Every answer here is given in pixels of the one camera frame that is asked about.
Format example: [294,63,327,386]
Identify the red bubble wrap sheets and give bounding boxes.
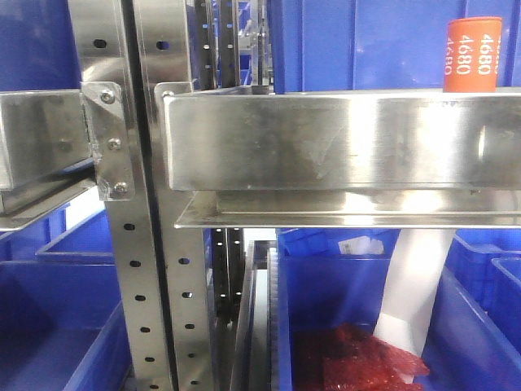
[293,323,431,391]

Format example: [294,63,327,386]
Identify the steel corner bracket plate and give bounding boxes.
[81,81,135,202]

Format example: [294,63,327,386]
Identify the steel shelf rail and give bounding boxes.
[1,89,95,231]
[156,85,520,228]

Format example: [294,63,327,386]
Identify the blue lower right bin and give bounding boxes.
[272,256,520,390]

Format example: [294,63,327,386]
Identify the blue lower left bin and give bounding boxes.
[1,261,131,390]

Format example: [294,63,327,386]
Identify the perforated steel upright post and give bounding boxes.
[68,1,174,390]

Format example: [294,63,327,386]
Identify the left steel shelf rail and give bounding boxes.
[1,89,95,231]

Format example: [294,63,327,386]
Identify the blue upper left bin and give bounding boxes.
[1,1,81,92]

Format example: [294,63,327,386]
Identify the right steel shelf rail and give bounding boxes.
[156,85,520,228]

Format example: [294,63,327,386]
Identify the blue bin behind lower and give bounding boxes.
[36,210,115,264]

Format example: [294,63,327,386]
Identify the blue far right bin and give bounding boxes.
[445,229,520,349]

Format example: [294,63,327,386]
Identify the orange cylindrical capacitor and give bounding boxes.
[443,16,502,93]

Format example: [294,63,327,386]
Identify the large blue upper bin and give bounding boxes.
[268,1,520,93]

